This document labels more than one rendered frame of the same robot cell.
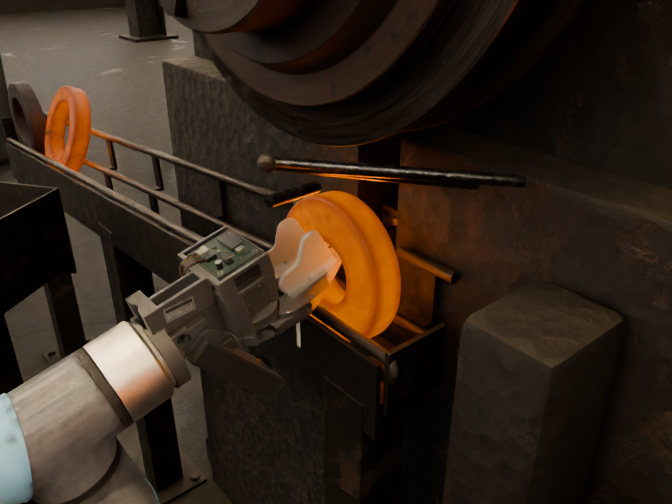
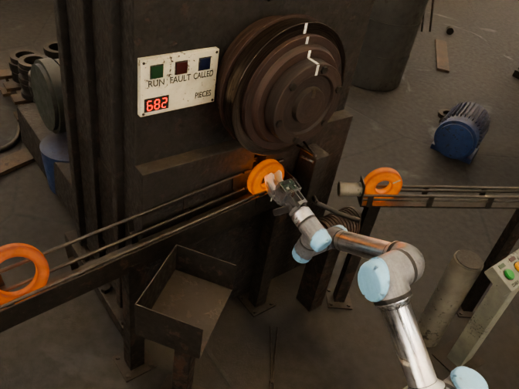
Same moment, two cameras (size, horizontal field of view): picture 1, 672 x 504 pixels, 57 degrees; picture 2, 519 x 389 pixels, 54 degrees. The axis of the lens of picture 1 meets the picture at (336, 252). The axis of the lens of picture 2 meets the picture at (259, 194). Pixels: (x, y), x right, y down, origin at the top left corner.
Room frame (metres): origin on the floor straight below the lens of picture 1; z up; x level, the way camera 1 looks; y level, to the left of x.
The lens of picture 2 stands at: (0.67, 1.55, 1.86)
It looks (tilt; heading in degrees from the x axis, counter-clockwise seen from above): 38 degrees down; 266
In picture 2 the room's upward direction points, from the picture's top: 11 degrees clockwise
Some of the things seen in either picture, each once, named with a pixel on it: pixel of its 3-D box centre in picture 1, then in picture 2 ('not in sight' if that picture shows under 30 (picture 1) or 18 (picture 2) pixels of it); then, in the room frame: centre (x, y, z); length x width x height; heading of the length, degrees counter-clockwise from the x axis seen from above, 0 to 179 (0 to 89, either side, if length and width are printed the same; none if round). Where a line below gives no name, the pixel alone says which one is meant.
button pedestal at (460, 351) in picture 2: not in sight; (486, 316); (-0.45, 0.14, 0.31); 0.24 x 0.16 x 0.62; 39
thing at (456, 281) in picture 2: not in sight; (446, 300); (-0.31, 0.05, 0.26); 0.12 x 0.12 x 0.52
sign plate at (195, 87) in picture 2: not in sight; (178, 81); (0.88, 0.14, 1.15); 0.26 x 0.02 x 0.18; 39
